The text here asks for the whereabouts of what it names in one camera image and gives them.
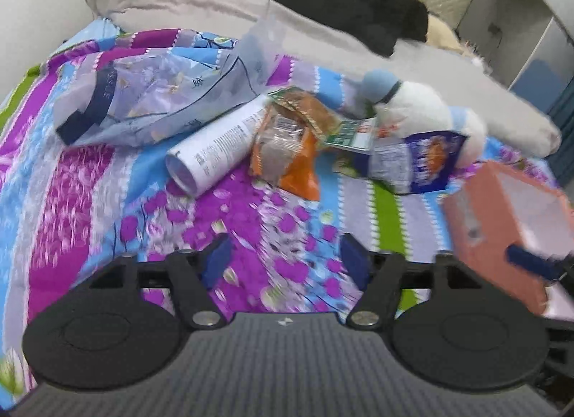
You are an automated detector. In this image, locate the purple floral bed sheet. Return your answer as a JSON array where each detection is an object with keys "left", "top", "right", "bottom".
[{"left": 0, "top": 18, "right": 561, "bottom": 409}]

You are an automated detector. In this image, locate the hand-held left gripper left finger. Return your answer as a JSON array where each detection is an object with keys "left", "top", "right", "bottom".
[{"left": 87, "top": 233, "right": 234, "bottom": 331}]

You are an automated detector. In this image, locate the grey cabinet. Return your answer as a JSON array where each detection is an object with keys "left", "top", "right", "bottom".
[{"left": 457, "top": 0, "right": 574, "bottom": 90}]

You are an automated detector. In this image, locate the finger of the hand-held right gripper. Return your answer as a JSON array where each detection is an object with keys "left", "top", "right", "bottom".
[{"left": 506, "top": 244, "right": 574, "bottom": 285}]

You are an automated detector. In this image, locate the white spray can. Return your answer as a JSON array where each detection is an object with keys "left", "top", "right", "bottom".
[{"left": 165, "top": 94, "right": 274, "bottom": 197}]

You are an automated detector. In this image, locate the green snack packet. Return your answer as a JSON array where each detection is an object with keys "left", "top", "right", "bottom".
[{"left": 322, "top": 118, "right": 378, "bottom": 153}]

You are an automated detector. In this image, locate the pink cardboard box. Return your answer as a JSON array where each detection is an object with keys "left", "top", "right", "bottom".
[{"left": 442, "top": 161, "right": 574, "bottom": 317}]

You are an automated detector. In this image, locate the orange snack packet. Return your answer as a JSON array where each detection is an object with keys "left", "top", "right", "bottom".
[{"left": 250, "top": 105, "right": 323, "bottom": 202}]

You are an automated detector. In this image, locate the blue padded board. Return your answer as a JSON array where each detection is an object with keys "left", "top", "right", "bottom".
[{"left": 509, "top": 61, "right": 566, "bottom": 115}]

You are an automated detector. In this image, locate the blue snack packet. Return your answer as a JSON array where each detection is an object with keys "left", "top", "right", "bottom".
[{"left": 334, "top": 130, "right": 467, "bottom": 195}]

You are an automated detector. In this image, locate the clear brown-orange snack packet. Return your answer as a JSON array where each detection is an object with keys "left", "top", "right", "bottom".
[{"left": 268, "top": 86, "right": 344, "bottom": 140}]

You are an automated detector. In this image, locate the white and blue plush toy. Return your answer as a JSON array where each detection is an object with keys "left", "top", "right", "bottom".
[{"left": 345, "top": 70, "right": 489, "bottom": 171}]

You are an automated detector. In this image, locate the blue curtain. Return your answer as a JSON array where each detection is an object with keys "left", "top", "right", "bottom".
[{"left": 547, "top": 81, "right": 574, "bottom": 185}]

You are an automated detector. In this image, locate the grey duvet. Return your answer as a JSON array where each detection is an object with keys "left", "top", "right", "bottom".
[{"left": 85, "top": 0, "right": 562, "bottom": 158}]

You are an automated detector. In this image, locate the translucent plastic bag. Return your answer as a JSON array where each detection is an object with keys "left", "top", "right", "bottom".
[{"left": 54, "top": 0, "right": 288, "bottom": 146}]

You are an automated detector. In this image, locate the black jacket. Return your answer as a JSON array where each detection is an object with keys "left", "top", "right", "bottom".
[{"left": 197, "top": 0, "right": 429, "bottom": 57}]

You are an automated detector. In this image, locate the beige pillow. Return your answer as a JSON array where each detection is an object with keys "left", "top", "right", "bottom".
[{"left": 426, "top": 14, "right": 467, "bottom": 52}]

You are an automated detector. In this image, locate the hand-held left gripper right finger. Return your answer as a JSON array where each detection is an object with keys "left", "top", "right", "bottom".
[{"left": 340, "top": 232, "right": 476, "bottom": 331}]

